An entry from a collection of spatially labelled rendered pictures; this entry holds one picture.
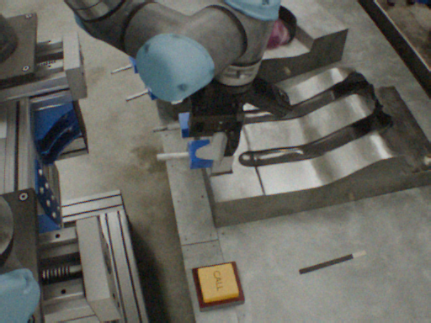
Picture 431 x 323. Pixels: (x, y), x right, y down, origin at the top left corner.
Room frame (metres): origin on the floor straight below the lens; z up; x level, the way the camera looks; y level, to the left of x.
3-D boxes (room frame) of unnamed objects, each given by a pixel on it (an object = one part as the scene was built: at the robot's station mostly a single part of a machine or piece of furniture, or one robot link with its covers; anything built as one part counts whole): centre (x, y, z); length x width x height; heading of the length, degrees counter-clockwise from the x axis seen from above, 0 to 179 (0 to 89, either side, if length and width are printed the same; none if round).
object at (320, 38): (0.95, -0.07, 0.86); 0.50 x 0.26 x 0.11; 118
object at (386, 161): (0.62, -0.22, 0.87); 0.50 x 0.26 x 0.14; 101
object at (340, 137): (0.62, -0.21, 0.92); 0.35 x 0.16 x 0.09; 101
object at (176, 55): (0.42, 0.04, 1.24); 0.11 x 0.11 x 0.08; 50
